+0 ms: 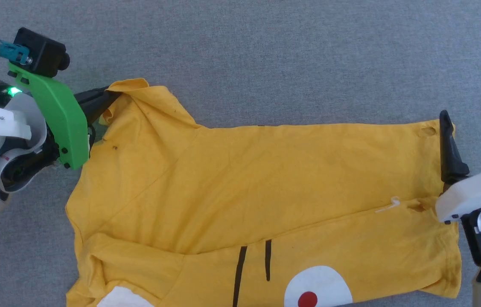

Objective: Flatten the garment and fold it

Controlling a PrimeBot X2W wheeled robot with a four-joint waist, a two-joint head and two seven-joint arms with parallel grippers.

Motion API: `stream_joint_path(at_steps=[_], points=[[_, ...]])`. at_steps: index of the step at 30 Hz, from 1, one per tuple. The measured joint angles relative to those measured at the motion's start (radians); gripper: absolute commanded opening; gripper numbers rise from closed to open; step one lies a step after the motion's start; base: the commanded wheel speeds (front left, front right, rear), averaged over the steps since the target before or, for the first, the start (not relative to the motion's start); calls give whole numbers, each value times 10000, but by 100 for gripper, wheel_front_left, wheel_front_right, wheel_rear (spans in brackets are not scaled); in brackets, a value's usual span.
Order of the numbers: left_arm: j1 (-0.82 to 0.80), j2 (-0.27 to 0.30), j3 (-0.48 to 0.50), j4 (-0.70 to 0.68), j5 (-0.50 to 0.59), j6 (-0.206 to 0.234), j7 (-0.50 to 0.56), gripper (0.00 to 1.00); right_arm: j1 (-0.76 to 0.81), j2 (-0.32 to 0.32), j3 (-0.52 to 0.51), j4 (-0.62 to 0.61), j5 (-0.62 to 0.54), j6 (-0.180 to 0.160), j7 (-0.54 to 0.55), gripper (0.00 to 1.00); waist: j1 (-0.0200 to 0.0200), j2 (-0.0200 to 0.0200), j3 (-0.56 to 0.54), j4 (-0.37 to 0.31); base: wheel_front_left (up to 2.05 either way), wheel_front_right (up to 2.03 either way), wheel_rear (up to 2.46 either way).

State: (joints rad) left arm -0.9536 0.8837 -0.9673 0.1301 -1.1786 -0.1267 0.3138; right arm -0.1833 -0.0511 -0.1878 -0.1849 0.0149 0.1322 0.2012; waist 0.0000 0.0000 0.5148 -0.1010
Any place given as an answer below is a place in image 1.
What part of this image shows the yellow printed t-shirt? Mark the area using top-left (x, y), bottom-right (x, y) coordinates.
top-left (64, 78), bottom-right (463, 307)

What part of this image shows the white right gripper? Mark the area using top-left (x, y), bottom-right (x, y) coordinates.
top-left (435, 108), bottom-right (481, 225)

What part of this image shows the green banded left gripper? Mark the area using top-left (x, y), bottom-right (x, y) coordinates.
top-left (7, 61), bottom-right (122, 171)

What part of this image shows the teal cable connector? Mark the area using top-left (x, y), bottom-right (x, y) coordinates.
top-left (0, 38), bottom-right (31, 65)

